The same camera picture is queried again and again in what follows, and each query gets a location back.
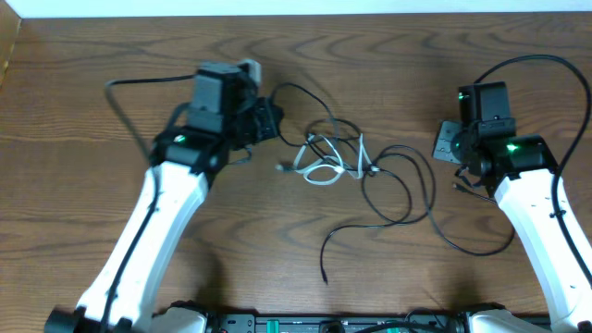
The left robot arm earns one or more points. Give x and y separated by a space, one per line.
182 165

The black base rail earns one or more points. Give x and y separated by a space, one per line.
333 324

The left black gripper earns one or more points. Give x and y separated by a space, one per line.
273 117

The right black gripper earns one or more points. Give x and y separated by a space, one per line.
441 147

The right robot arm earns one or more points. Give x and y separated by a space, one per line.
522 176

